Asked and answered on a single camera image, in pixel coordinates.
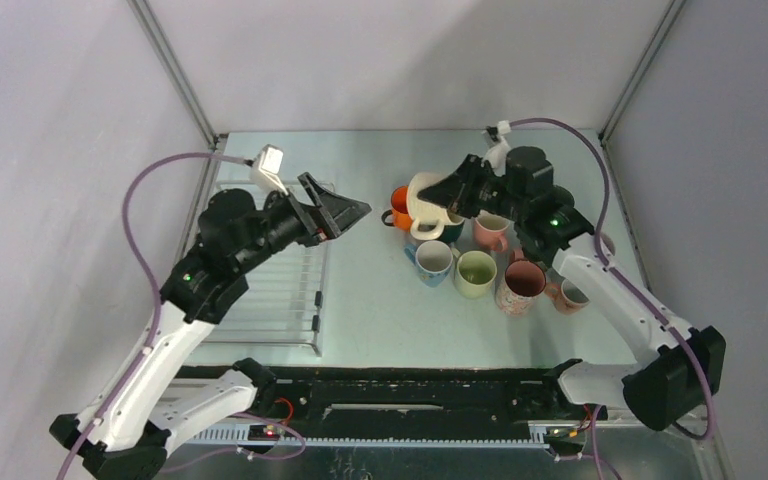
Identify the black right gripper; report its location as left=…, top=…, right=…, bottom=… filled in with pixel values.
left=418, top=155, right=525, bottom=223

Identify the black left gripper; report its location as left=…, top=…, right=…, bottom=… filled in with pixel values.
left=234, top=172, right=369, bottom=274

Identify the dark teal mug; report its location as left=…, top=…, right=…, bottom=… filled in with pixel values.
left=438, top=222, right=465, bottom=244

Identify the cream mug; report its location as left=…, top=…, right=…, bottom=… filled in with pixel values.
left=407, top=172, right=464, bottom=241

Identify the pink mug white inside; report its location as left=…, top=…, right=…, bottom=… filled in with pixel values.
left=472, top=212, right=510, bottom=253

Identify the orange mug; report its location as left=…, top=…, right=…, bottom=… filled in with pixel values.
left=381, top=186, right=413, bottom=232

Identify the light blue mug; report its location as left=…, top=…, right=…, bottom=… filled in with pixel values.
left=403, top=240, right=455, bottom=288

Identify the light green mug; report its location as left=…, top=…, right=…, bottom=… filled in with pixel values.
left=453, top=250, right=497, bottom=299

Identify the dark grey mug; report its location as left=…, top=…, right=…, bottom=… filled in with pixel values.
left=552, top=185, right=575, bottom=208

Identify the pink patterned mug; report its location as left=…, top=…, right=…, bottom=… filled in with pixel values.
left=494, top=248, right=547, bottom=317

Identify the salmon pink pitcher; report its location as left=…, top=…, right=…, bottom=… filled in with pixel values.
left=545, top=279, right=590, bottom=315

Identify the lilac mug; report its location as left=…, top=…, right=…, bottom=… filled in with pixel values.
left=599, top=232, right=616, bottom=263

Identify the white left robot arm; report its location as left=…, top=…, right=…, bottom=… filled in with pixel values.
left=49, top=174, right=371, bottom=479

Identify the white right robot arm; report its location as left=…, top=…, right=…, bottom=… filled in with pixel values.
left=416, top=147, right=726, bottom=439

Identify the metal wire dish rack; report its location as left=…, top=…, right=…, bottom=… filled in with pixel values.
left=199, top=183, right=328, bottom=353

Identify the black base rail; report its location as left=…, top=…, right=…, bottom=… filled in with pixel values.
left=256, top=367, right=595, bottom=438

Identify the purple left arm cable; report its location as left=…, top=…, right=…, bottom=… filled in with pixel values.
left=55, top=152, right=309, bottom=480

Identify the grey cable tray strip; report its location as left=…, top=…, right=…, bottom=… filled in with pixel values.
left=185, top=423, right=549, bottom=449

